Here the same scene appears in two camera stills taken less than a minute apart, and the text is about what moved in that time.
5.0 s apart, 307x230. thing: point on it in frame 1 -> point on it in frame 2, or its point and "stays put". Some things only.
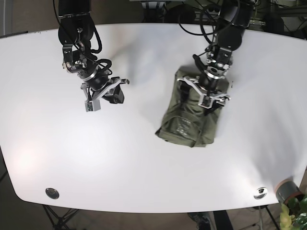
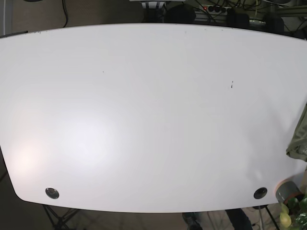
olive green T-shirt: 185,123 -> 298,148
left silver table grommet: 52,193 stays put
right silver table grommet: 260,192 stays put
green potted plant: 293,214 stays put
